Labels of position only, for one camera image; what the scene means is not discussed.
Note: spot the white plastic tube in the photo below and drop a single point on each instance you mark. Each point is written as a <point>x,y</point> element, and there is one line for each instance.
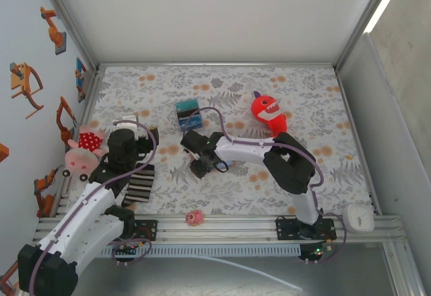
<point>286,283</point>

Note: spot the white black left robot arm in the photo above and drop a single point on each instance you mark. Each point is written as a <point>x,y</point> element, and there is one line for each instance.
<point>84,215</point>

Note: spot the blue and black small box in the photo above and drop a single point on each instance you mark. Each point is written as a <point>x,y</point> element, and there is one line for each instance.
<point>191,130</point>

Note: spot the black credit card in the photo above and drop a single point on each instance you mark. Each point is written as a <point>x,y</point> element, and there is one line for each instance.
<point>183,116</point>

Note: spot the pink donut toy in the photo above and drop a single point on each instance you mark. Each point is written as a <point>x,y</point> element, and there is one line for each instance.
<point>194,217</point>

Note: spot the orange gripper wall sticker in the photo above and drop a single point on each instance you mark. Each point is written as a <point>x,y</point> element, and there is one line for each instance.
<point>20,80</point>

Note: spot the pink pig plush toy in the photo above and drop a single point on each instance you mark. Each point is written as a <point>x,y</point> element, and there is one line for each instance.
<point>89,140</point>

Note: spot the orange block wall sticker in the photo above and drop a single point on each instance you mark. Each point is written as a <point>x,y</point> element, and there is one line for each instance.
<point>3,153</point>

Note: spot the black controller circuit board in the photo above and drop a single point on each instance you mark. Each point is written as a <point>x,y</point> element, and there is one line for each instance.
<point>126,249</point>
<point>314,252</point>

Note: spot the white light strip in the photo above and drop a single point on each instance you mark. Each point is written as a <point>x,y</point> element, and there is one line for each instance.
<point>387,1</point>

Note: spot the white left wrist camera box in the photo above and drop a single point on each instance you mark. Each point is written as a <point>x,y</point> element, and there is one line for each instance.
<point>126,121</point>

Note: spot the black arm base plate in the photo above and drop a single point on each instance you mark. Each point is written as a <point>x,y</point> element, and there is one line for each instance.
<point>151,230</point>
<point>286,230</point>

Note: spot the blue credit card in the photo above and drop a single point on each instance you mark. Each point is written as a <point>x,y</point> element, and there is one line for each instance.
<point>198,124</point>

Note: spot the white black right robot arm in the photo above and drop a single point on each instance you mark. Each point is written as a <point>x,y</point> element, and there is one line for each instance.
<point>289,165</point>

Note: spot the teal credit card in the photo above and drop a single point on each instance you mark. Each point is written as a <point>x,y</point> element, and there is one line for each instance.
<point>188,105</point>

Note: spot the floral fern tablecloth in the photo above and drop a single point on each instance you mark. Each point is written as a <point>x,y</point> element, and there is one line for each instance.
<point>215,188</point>

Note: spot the wide aluminium frame rail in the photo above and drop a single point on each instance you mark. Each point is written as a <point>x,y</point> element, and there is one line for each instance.
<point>235,232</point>

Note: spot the red shark plush toy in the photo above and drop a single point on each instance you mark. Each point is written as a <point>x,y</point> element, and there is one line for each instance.
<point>266,107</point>

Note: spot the black white striped sock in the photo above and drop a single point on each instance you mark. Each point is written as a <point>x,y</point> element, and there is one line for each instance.
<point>143,185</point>

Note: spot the aluminium frame post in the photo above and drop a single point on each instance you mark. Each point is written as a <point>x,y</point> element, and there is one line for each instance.
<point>68,20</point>
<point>366,20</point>

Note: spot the blue orange wall sticker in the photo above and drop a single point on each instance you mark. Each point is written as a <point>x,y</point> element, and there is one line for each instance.
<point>80,74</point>

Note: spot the white square clock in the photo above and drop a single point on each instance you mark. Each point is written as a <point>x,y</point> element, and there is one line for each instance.
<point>358,218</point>

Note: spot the thin aluminium frame rail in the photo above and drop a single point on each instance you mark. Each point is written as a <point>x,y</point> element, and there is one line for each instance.
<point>215,64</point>

